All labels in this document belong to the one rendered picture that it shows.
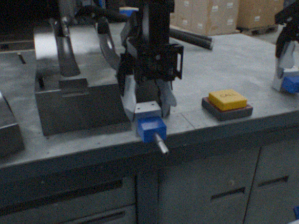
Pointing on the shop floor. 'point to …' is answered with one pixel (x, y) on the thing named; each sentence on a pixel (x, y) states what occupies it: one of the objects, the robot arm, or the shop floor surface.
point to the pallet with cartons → (258, 16)
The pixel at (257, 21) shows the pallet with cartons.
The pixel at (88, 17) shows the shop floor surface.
